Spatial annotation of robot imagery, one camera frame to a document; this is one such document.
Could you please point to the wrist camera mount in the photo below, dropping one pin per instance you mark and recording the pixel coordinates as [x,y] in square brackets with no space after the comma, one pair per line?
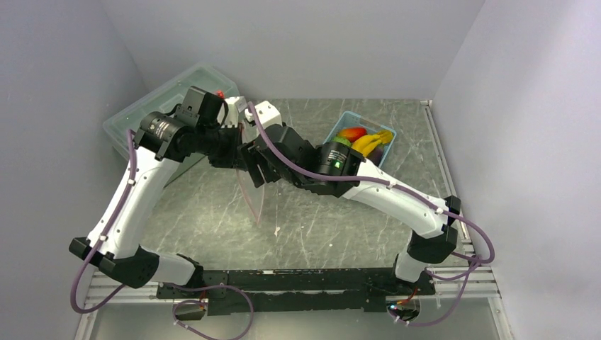
[202,109]
[267,112]

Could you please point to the light blue plastic basket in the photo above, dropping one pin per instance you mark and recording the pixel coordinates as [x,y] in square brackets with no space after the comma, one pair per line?
[350,119]

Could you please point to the yellow banana bunch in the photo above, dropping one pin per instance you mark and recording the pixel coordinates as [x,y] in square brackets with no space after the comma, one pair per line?
[367,143]

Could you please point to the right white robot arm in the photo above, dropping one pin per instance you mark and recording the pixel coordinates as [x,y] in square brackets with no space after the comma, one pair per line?
[334,169]

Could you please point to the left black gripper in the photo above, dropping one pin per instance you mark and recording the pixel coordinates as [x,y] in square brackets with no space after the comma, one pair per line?
[232,159]

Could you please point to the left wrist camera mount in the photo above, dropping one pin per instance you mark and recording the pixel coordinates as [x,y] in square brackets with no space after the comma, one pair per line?
[202,109]

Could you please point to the dark purple eggplant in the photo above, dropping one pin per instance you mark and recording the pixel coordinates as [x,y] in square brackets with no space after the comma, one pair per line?
[376,156]

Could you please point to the red orange mango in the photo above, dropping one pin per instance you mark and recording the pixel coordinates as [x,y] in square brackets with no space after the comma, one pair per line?
[352,133]

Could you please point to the small green lime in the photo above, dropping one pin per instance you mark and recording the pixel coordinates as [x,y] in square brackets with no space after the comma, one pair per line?
[342,140]

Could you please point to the clear green storage box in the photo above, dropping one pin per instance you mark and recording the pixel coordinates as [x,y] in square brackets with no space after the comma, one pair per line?
[164,99]

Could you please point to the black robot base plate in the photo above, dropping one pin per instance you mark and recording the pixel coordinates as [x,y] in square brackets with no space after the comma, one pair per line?
[366,289]

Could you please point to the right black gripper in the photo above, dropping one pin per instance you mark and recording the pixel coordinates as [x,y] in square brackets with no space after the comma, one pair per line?
[252,156]

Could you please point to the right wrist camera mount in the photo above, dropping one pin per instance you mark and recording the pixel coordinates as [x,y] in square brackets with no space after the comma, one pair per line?
[267,112]

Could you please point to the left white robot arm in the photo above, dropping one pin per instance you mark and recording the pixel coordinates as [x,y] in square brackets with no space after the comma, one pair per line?
[160,144]

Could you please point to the clear zip top bag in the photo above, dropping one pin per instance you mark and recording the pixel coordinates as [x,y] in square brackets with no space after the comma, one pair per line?
[254,197]

